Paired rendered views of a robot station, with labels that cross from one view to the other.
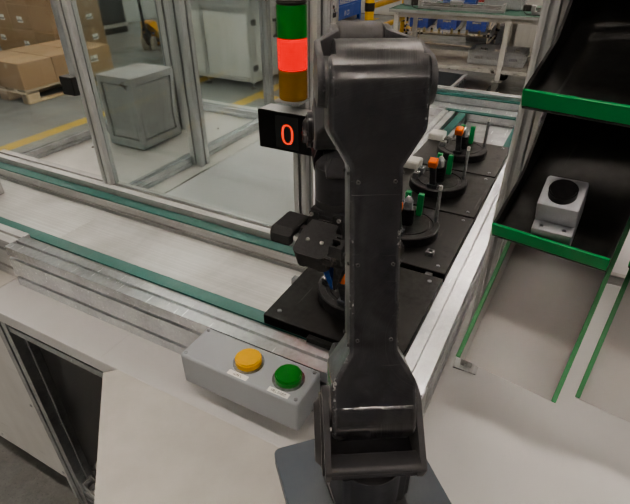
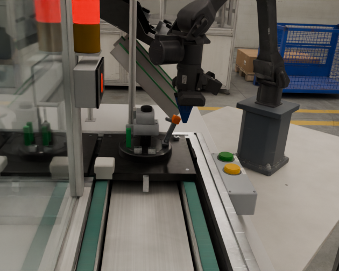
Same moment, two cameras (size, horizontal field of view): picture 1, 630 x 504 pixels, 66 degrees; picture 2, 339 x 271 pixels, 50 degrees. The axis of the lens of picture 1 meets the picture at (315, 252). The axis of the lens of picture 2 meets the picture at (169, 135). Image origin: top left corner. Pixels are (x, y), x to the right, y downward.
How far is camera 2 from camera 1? 1.30 m
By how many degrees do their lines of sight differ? 103
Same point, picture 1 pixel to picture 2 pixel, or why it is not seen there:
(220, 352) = (238, 180)
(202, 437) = (263, 213)
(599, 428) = not seen: hidden behind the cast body
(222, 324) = (219, 189)
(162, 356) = not seen: hidden behind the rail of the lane
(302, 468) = (277, 110)
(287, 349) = (209, 163)
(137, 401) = (281, 250)
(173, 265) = not seen: outside the picture
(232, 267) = (132, 241)
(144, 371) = (262, 262)
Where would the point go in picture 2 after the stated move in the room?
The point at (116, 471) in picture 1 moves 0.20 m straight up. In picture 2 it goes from (315, 230) to (333, 155)
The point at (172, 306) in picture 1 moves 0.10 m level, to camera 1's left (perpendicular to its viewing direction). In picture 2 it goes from (231, 216) to (268, 245)
